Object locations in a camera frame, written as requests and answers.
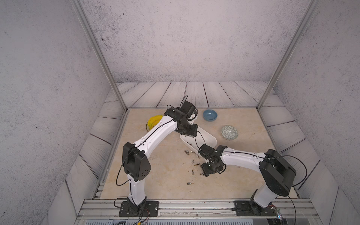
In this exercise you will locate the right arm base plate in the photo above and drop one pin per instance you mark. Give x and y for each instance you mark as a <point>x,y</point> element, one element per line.
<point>247,209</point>

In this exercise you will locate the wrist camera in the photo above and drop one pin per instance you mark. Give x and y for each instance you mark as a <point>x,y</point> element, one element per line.
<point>206,151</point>
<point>187,108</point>

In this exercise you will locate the yellow banana bunch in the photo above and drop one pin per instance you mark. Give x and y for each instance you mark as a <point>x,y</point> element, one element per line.
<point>153,121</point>

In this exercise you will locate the aluminium frame post right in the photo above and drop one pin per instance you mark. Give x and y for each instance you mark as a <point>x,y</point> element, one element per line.
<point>313,5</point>

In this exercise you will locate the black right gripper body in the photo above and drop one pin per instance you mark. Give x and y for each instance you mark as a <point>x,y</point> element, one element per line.
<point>209,168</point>

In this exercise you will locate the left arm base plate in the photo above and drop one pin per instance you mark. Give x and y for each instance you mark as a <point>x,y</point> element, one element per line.
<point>145,209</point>

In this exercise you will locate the white plastic storage box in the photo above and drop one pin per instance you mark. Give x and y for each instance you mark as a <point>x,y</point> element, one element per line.
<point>203,137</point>

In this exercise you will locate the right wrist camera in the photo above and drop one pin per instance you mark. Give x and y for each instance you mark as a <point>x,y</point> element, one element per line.
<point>206,151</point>

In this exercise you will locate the aluminium frame post left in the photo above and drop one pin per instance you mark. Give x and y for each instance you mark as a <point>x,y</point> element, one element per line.
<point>97,50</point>

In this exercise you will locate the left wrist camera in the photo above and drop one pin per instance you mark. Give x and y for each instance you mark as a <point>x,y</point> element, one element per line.
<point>187,108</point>

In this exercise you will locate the blue ceramic bowl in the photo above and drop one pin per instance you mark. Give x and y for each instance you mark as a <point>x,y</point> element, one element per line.
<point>210,115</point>

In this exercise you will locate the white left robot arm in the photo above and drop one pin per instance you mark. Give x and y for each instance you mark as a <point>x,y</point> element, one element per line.
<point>136,157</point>

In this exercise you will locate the aluminium front rail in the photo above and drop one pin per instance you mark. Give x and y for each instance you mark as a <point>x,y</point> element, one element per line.
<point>285,208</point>

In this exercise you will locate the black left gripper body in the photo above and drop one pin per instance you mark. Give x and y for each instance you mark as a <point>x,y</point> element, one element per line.
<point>188,129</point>

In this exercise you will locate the aluminium frame post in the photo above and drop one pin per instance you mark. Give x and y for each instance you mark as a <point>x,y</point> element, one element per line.
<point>313,5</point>
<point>97,50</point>

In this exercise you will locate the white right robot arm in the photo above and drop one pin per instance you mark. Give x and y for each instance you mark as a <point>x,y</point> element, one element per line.
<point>276,172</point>

